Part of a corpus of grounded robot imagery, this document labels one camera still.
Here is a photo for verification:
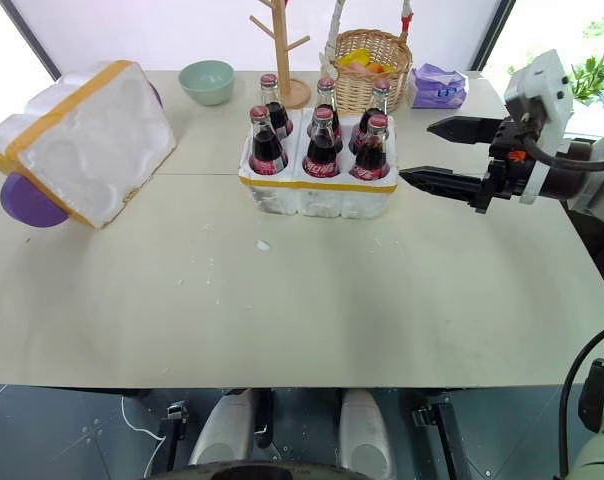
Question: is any white right robot foot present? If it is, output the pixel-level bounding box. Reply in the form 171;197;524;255
337;389;394;479

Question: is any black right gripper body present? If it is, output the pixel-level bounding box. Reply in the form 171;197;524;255
474;117;534;215

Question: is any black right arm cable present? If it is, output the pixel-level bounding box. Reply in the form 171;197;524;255
519;112;604;476

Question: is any white foam box yellow tape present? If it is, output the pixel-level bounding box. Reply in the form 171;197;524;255
0;59;178;230

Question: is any purple tissue pack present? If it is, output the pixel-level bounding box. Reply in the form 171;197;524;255
408;63;470;110

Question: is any dark rounded robot body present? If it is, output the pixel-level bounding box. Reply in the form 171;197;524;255
149;457;386;480

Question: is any yellow toy fruit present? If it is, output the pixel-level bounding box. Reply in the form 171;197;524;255
337;47;371;69

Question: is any white left robot foot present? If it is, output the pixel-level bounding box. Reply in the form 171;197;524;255
188;389;256;467

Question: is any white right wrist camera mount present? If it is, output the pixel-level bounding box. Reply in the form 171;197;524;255
504;49;574;204

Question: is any pale green bowl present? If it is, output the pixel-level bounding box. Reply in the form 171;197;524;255
177;60;235;107

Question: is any black table frame bracket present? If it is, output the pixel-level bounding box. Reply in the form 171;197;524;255
409;392;466;480
157;398;191;454

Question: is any glass cola bottle red cap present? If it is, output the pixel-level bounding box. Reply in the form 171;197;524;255
259;73;294;141
306;77;345;154
303;106;342;179
348;79;393;155
248;105;290;177
349;113;391;182

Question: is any white robot foot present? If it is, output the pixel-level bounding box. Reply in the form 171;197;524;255
188;389;256;467
337;389;394;479

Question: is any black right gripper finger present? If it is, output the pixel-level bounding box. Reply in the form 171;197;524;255
399;167;489;208
426;116;504;147

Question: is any woven wicker basket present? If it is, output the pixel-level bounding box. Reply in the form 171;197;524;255
323;0;414;116

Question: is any green potted plant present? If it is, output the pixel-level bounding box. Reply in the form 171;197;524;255
569;53;604;104

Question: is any white foam crate yellow tape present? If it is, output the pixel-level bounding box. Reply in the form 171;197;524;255
238;108;399;220

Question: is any thin white floor cable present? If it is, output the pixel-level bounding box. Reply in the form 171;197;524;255
120;394;167;454

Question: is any wooden mug tree stand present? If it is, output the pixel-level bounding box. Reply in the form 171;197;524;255
249;0;314;109

